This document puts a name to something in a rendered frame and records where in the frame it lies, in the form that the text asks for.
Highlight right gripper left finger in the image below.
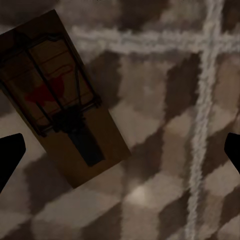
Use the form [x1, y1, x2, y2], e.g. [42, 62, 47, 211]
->
[0, 133, 26, 193]

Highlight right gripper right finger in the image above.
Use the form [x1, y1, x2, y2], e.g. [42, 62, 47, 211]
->
[224, 133, 240, 173]

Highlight mousetrap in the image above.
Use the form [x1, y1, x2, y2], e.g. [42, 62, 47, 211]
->
[0, 9, 132, 189]

